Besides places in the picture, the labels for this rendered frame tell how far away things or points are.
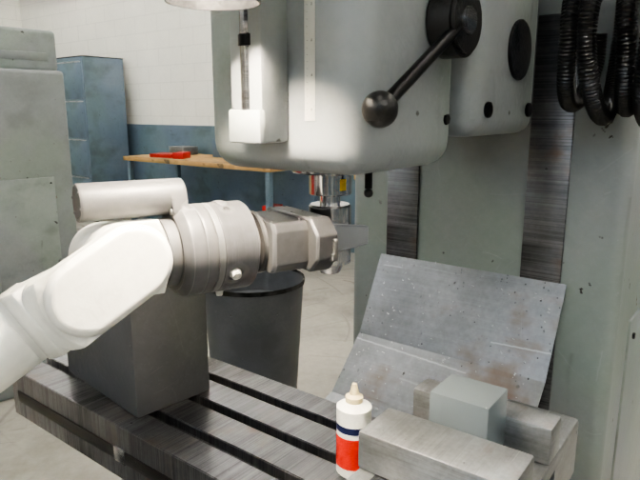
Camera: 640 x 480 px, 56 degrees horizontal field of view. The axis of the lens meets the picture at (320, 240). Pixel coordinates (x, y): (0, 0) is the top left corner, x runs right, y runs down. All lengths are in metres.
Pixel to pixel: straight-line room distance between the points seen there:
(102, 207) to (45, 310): 0.10
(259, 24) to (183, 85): 6.87
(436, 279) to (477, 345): 0.13
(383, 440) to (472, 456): 0.08
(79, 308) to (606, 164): 0.70
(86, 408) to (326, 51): 0.61
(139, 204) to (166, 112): 7.13
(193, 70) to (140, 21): 1.13
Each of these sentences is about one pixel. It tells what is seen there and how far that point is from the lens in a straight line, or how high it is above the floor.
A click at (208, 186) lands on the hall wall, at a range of 7.17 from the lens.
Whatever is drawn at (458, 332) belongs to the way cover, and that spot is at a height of 1.03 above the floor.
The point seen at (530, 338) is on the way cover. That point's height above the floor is 1.04.
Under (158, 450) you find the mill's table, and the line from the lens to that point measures 0.81.
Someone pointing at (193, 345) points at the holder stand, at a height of 1.04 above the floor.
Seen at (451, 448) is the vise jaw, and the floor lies 1.07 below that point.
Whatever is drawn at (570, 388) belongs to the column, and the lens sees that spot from 1.00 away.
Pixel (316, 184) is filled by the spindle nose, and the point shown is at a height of 1.29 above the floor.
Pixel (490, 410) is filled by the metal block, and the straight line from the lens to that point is 0.60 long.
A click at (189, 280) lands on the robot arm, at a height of 1.22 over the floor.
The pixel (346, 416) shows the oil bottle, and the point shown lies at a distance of 0.69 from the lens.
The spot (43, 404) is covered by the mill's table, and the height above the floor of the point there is 0.93.
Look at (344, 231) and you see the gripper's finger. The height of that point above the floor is 1.24.
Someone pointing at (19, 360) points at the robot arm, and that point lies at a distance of 0.54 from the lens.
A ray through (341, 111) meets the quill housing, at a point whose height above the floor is 1.37.
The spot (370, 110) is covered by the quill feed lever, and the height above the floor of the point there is 1.37.
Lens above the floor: 1.37
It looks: 12 degrees down
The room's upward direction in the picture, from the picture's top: straight up
